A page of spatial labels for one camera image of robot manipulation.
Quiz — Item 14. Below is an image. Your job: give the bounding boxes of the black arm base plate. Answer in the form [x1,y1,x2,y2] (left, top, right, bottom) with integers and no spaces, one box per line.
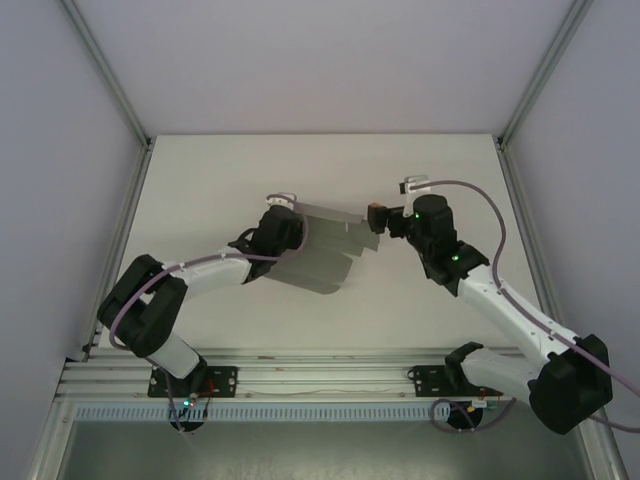
[147,365,240,400]
[406,364,504,400]

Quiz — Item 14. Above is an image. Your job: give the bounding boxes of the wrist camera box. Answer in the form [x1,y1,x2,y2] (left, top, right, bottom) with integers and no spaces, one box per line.
[398,174,430,202]
[263,191,300,209]

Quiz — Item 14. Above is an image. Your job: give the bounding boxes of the aluminium frame post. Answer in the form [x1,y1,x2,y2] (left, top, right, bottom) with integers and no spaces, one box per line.
[62,0,153,150]
[496,0,595,147]

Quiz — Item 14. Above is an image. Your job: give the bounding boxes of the slotted grey cable duct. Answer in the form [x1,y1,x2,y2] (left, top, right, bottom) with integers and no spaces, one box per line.
[73,403,502,423]

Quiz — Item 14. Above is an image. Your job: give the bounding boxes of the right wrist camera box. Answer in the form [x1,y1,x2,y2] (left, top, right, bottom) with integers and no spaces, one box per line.
[398,174,430,202]

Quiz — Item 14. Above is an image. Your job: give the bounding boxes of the aluminium table side rail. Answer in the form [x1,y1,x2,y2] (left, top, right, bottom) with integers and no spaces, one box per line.
[497,139,592,362]
[79,139,154,364]

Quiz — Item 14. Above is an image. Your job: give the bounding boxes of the aluminium mounting rail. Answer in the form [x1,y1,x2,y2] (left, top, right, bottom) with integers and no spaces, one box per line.
[57,347,601,402]

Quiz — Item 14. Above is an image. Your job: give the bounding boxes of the black round cable port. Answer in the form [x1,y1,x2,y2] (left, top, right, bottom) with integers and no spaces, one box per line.
[169,415,206,435]
[443,399,485,434]

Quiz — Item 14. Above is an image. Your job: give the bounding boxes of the grey metal panel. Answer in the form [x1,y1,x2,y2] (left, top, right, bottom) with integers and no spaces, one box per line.
[47,419,609,480]

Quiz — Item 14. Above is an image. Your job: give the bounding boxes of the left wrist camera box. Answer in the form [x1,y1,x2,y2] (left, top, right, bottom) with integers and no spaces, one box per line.
[263,191,300,209]

